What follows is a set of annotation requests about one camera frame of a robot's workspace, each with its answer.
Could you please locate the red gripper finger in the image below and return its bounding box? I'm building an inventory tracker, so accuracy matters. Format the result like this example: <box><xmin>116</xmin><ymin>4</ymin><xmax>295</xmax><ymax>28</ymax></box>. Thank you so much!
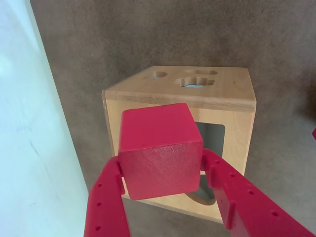
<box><xmin>199</xmin><ymin>149</ymin><xmax>316</xmax><ymax>237</ymax></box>
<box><xmin>83</xmin><ymin>157</ymin><xmax>131</xmax><ymax>237</ymax></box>

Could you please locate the red cube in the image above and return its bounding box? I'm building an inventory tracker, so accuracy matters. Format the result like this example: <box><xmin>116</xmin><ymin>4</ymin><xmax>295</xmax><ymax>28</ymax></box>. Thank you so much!
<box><xmin>118</xmin><ymin>102</ymin><xmax>204</xmax><ymax>200</ymax></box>

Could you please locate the wooden shape sorter box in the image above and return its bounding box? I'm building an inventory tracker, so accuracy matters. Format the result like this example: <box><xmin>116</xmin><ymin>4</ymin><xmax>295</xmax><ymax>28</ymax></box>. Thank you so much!
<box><xmin>101</xmin><ymin>65</ymin><xmax>257</xmax><ymax>225</ymax></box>

